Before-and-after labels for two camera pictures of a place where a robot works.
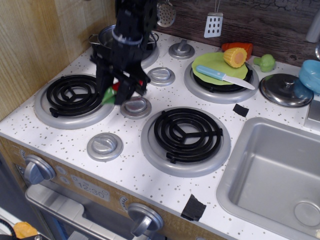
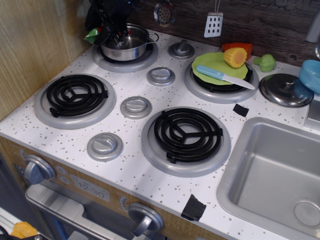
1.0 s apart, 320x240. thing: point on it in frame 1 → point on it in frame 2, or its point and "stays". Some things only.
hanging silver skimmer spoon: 166,14 stays
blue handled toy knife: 221,76 stays
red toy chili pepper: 110,95 → 91,35
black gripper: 129,40 → 111,17
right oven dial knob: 144,218 stays
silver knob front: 105,147 stays
